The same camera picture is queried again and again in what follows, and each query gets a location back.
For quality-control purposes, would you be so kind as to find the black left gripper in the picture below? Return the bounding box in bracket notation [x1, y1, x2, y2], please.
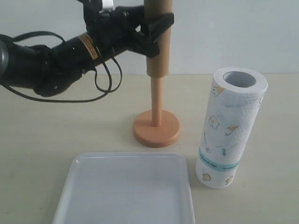
[81, 0, 174, 58]

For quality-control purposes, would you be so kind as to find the brown cardboard tube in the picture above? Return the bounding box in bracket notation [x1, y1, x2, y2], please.
[144, 0, 173, 78]

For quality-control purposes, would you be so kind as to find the patterned paper towel roll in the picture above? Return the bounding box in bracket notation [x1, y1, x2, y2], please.
[195, 67, 268, 189]

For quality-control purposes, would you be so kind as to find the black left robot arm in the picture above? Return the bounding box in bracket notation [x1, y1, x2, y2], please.
[0, 0, 174, 103]

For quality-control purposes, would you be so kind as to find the wooden paper towel holder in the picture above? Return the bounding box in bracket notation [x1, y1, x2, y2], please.
[133, 77, 181, 148]

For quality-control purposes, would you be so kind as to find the white plastic tray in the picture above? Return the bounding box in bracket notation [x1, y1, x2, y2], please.
[53, 152, 195, 224]

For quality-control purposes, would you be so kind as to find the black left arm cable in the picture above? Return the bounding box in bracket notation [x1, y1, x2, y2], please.
[0, 31, 123, 103]

